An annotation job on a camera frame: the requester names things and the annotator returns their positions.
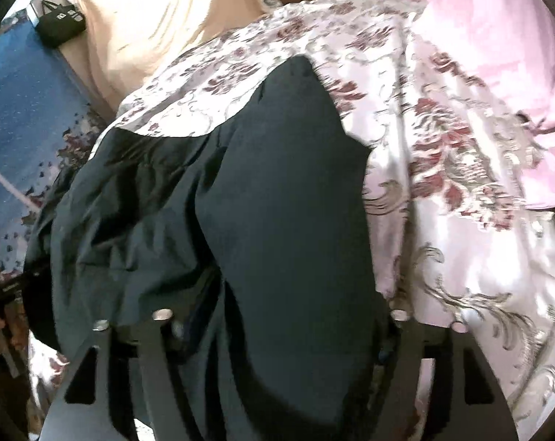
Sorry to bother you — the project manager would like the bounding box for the dark green large garment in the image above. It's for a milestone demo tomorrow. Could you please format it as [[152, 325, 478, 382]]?
[[22, 56, 387, 440]]

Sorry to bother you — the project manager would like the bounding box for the person's left hand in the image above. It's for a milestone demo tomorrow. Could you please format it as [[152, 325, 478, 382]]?
[[0, 302, 29, 354]]

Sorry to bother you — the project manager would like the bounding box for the floral satin bedspread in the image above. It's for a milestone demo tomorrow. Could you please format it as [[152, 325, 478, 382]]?
[[28, 0, 555, 441]]

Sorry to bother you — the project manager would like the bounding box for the blue floral fabric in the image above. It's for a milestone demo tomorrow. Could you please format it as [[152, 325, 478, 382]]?
[[0, 11, 108, 273]]

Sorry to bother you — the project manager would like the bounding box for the black bag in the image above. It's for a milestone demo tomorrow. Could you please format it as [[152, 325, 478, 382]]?
[[35, 0, 86, 49]]

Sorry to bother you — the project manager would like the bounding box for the yellow draped cloth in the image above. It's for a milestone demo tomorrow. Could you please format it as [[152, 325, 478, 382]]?
[[63, 0, 279, 112]]

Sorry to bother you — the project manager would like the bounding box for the pink curtain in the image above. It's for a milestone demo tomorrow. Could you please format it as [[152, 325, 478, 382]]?
[[419, 0, 555, 209]]

